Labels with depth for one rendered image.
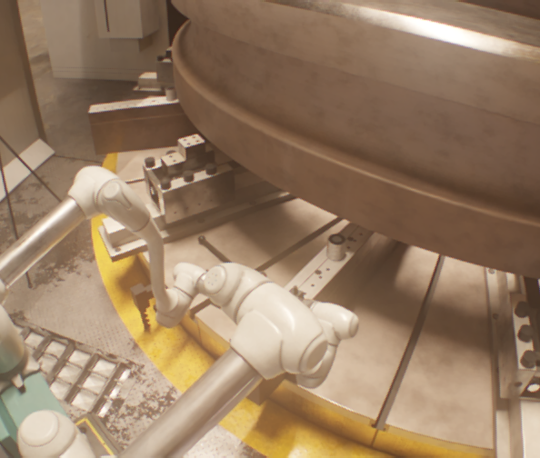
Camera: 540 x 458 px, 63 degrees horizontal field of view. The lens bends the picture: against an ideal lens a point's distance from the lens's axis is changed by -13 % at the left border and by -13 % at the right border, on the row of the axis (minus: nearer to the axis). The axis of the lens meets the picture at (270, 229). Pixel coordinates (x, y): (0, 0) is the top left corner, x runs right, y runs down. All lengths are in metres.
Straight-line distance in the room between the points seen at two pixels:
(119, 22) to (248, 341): 4.85
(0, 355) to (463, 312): 2.16
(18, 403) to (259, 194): 2.10
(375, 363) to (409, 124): 1.08
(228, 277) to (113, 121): 2.84
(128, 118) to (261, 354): 2.97
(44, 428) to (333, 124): 1.63
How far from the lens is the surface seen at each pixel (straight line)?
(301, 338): 1.01
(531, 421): 2.20
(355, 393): 2.22
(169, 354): 2.75
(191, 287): 2.02
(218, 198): 2.88
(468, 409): 2.30
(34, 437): 1.18
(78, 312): 3.11
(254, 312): 1.05
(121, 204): 1.60
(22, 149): 4.76
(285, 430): 2.45
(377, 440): 2.37
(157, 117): 3.77
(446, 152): 1.98
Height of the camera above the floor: 2.17
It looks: 39 degrees down
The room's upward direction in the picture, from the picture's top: straight up
